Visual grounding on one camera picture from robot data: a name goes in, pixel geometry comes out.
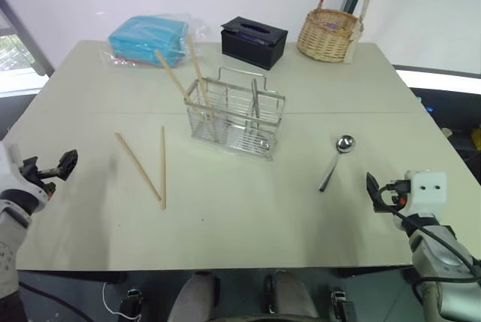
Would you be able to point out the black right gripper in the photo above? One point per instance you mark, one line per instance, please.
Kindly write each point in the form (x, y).
(398, 190)

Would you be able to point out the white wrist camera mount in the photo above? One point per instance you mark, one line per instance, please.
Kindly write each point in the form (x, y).
(11, 171)
(428, 190)

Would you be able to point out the grey window frame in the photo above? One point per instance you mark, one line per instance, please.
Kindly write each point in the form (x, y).
(26, 32)

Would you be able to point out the blue cloth pack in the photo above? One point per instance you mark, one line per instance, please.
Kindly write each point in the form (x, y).
(146, 40)

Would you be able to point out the grey rounded shape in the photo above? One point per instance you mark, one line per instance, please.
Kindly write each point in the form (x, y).
(195, 295)
(293, 295)

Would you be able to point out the metal spoon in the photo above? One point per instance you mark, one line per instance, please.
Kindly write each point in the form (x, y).
(256, 96)
(345, 144)

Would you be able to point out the purple item in basket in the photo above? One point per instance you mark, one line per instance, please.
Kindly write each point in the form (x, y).
(332, 25)

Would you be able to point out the black table clamp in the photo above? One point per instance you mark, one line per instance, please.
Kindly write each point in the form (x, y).
(342, 305)
(131, 301)

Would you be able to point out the wooden chopstick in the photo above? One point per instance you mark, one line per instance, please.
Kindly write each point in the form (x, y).
(139, 167)
(163, 167)
(195, 62)
(171, 72)

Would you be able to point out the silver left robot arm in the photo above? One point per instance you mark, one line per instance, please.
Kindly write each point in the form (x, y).
(10, 231)

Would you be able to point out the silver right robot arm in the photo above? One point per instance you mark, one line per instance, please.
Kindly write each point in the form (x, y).
(439, 250)

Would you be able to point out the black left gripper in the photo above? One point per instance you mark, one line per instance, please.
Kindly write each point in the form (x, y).
(32, 171)

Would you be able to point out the blue packet in plastic bag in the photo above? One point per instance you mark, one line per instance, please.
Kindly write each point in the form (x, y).
(199, 28)

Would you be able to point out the yellow object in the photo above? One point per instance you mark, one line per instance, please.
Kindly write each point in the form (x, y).
(477, 137)

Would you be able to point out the white side table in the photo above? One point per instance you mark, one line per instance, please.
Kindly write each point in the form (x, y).
(439, 79)

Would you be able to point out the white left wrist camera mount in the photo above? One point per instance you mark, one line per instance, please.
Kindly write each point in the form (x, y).
(11, 171)

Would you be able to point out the black tissue box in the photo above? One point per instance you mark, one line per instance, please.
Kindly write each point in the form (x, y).
(251, 43)

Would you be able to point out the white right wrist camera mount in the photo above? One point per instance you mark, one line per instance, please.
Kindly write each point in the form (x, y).
(428, 190)

